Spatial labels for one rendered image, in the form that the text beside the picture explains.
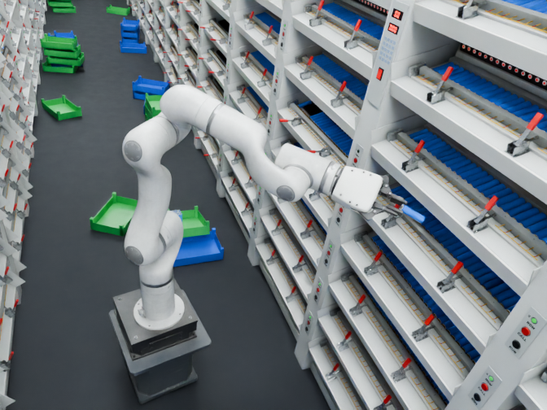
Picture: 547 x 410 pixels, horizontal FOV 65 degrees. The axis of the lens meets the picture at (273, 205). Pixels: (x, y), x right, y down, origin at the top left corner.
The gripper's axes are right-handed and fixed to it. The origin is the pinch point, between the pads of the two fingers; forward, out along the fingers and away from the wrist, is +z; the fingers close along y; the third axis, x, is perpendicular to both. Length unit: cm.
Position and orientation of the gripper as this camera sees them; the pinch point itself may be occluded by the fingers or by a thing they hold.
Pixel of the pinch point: (396, 206)
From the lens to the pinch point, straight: 108.1
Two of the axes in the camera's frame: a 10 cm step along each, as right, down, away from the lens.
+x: -1.3, -2.5, -9.6
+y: -4.4, 8.8, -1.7
